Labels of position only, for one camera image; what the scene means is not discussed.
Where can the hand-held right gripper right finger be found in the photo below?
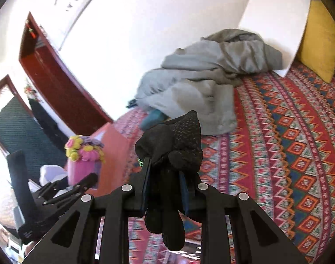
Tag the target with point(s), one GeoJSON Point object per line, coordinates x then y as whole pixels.
{"type": "Point", "coordinates": [185, 195]}

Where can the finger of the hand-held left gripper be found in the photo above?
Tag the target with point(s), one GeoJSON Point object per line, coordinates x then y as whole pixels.
{"type": "Point", "coordinates": [53, 185]}
{"type": "Point", "coordinates": [86, 181]}

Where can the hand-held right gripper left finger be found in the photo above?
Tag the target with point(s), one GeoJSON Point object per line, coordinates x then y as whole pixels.
{"type": "Point", "coordinates": [145, 181]}

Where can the pink flower pot plush toy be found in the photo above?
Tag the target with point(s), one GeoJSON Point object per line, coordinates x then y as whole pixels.
{"type": "Point", "coordinates": [82, 170]}

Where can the black glove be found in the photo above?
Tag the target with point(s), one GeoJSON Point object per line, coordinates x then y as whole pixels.
{"type": "Point", "coordinates": [178, 137]}

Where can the black upright panel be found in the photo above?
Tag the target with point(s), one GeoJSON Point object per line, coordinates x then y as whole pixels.
{"type": "Point", "coordinates": [19, 181]}

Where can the teal item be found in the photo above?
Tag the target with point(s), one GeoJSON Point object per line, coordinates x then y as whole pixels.
{"type": "Point", "coordinates": [152, 119]}

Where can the black hanging clothing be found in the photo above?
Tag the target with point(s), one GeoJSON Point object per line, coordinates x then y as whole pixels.
{"type": "Point", "coordinates": [46, 123]}

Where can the window with dark green curtain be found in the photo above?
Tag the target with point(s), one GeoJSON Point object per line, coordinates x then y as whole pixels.
{"type": "Point", "coordinates": [16, 121]}

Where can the artificial flower decoration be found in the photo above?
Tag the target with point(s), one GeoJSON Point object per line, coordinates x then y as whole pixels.
{"type": "Point", "coordinates": [29, 91]}

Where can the red-brown wooden door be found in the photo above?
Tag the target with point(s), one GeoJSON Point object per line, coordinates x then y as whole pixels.
{"type": "Point", "coordinates": [60, 82]}

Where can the patterned red bed sheet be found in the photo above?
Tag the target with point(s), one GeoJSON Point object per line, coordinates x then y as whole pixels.
{"type": "Point", "coordinates": [280, 148]}

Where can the grey blanket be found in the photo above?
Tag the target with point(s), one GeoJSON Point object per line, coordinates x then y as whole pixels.
{"type": "Point", "coordinates": [200, 68]}

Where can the red hanging ornament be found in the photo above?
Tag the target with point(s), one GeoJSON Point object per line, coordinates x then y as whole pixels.
{"type": "Point", "coordinates": [30, 30]}

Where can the white pillow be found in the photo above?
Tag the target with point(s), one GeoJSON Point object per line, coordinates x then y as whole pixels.
{"type": "Point", "coordinates": [274, 19]}

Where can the yellow pillow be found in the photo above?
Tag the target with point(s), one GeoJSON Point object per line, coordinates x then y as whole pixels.
{"type": "Point", "coordinates": [318, 41]}

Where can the calligraphy wall scroll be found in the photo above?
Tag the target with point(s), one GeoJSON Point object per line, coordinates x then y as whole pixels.
{"type": "Point", "coordinates": [74, 5]}

